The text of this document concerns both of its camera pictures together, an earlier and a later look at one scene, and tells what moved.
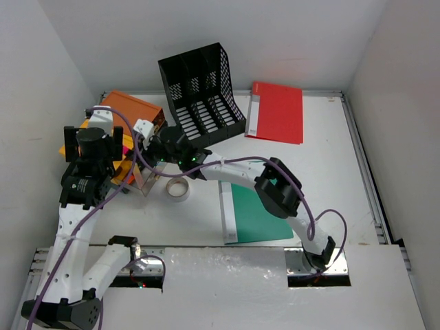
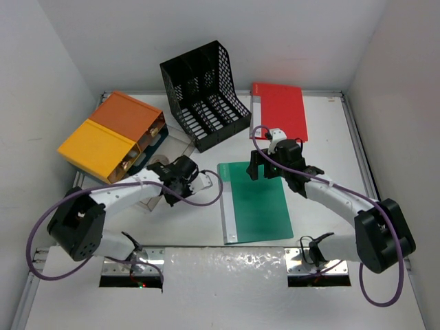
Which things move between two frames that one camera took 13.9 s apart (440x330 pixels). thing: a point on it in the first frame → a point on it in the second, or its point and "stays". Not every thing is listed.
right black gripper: x=148 y=152 → x=257 y=159
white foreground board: x=245 y=288 stays
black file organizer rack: x=198 y=85 stays
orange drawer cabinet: x=134 y=108 stays
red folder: x=275 y=113 stays
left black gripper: x=113 y=144 → x=188 y=192
